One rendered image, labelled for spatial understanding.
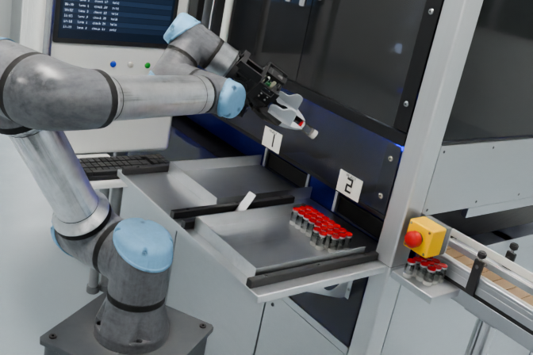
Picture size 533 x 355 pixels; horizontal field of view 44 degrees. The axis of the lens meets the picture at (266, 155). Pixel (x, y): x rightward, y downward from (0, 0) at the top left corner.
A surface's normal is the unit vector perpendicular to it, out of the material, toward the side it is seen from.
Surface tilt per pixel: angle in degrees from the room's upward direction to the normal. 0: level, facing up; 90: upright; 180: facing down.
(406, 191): 90
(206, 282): 90
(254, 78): 121
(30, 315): 0
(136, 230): 7
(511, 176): 90
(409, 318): 90
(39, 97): 79
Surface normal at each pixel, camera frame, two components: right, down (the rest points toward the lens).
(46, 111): 0.17, 0.52
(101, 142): 0.56, 0.37
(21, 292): 0.18, -0.93
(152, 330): 0.69, 0.07
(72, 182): 0.73, 0.41
